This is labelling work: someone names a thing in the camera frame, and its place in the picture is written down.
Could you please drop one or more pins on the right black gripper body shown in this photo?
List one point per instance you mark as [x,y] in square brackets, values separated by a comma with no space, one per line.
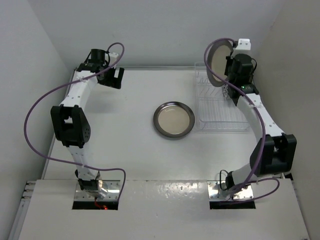
[229,60]

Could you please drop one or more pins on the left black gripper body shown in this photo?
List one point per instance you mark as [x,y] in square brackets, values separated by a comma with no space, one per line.
[107,79]

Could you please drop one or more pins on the grey rim plate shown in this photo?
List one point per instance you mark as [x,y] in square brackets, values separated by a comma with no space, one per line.
[173,120]
[216,57]

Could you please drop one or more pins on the blue floral plate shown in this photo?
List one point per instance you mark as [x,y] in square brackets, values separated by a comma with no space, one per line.
[225,91]

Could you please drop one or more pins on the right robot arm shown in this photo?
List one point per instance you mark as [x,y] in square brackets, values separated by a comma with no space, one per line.
[275,150]

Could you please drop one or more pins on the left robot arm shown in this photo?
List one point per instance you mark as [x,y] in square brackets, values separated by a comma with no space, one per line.
[70,124]

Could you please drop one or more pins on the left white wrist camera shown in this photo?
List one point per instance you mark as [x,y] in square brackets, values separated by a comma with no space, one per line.
[112,57]

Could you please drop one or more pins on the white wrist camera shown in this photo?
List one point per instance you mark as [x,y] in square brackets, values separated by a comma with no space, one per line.
[112,57]
[242,44]

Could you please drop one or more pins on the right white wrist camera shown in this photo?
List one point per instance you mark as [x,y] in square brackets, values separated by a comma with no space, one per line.
[242,44]

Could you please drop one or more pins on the white wire dish rack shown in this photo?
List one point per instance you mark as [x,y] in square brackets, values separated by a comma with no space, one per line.
[214,113]

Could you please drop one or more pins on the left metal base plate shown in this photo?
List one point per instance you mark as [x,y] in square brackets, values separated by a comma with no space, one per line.
[112,186]

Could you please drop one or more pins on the metal base plate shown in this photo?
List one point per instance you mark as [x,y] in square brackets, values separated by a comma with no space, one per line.
[112,186]
[217,194]

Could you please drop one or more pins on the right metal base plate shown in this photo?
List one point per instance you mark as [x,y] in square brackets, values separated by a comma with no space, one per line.
[217,194]

